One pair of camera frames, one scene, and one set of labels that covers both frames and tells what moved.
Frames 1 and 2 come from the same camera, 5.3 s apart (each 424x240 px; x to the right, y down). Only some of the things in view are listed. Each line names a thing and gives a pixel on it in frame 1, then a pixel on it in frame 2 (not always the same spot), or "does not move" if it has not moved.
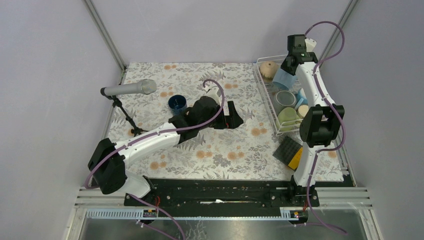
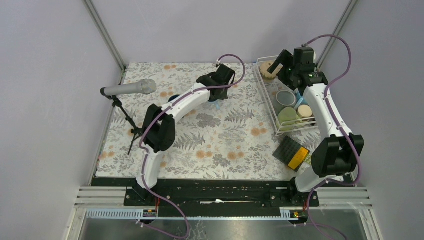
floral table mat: [151, 94] does not move
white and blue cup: [301, 99] does not move
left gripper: [231, 121] to [223, 96]
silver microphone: [147, 86] does not move
